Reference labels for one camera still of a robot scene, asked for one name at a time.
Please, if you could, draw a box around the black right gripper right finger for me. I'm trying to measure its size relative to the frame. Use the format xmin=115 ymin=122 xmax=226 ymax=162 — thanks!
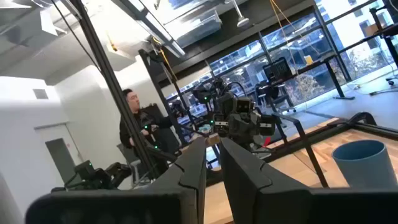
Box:
xmin=220 ymin=137 xmax=312 ymax=224

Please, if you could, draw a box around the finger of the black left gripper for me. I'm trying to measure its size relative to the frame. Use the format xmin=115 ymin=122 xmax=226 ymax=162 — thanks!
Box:
xmin=229 ymin=119 xmax=246 ymax=144
xmin=245 ymin=119 xmax=262 ymax=144

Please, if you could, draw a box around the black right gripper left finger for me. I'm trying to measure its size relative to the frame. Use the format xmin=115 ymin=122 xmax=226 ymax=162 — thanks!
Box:
xmin=144 ymin=137 xmax=208 ymax=224

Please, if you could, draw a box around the blue plastic cup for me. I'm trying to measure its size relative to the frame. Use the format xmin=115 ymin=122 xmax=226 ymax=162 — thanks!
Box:
xmin=331 ymin=139 xmax=398 ymax=189

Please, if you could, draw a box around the black office chair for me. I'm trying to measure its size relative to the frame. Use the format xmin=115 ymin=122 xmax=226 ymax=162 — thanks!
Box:
xmin=255 ymin=83 xmax=297 ymax=114

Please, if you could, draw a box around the black computer monitor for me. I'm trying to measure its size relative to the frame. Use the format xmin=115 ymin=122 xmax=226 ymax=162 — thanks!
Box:
xmin=262 ymin=57 xmax=294 ymax=83

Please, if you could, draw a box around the person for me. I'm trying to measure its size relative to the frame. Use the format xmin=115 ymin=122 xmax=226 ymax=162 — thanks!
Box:
xmin=119 ymin=88 xmax=175 ymax=175

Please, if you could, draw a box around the black standing desk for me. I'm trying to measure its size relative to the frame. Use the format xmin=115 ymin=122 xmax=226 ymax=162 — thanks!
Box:
xmin=264 ymin=53 xmax=356 ymax=101

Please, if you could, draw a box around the white ceiling lamp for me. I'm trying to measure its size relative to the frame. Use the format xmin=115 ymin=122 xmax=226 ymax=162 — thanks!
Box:
xmin=230 ymin=0 xmax=250 ymax=28

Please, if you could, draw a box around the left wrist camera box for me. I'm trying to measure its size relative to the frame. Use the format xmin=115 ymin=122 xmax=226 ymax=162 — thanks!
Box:
xmin=235 ymin=98 xmax=253 ymax=114

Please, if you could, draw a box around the black gantry post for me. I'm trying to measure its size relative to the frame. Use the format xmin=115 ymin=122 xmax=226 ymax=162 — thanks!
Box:
xmin=68 ymin=0 xmax=161 ymax=180
xmin=138 ymin=49 xmax=188 ymax=147

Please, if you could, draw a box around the yellow hanging cable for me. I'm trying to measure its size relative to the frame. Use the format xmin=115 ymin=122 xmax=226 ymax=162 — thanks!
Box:
xmin=269 ymin=0 xmax=300 ymax=76

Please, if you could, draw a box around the black aluminium table frame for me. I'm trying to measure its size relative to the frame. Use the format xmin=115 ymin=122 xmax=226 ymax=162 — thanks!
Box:
xmin=264 ymin=111 xmax=398 ymax=163

